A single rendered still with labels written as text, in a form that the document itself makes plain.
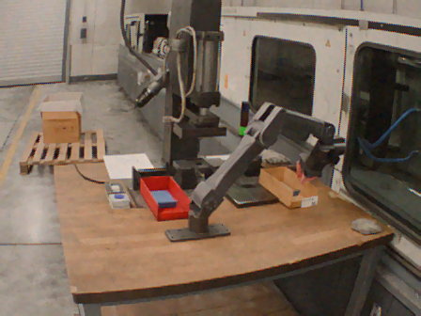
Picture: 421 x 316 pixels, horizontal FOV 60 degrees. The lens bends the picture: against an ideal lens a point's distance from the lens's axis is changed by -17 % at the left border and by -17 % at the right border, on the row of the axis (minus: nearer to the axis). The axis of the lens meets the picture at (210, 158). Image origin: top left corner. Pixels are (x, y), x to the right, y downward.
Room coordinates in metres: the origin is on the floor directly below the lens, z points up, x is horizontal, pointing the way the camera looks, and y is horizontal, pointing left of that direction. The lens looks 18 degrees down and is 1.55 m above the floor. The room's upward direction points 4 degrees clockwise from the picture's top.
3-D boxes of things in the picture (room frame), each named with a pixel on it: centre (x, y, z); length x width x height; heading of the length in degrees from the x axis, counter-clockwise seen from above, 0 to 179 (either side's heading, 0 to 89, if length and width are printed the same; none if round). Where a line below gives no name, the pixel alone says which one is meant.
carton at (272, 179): (1.56, -0.31, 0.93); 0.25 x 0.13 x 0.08; 23
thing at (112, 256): (1.47, 0.01, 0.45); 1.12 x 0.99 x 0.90; 113
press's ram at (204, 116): (1.68, 0.08, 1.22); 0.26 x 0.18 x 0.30; 23
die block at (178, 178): (1.63, 0.03, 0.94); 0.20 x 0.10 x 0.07; 113
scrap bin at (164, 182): (1.40, 0.15, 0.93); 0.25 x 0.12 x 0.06; 23
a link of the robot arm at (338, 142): (1.41, -0.42, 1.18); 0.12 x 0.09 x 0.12; 115
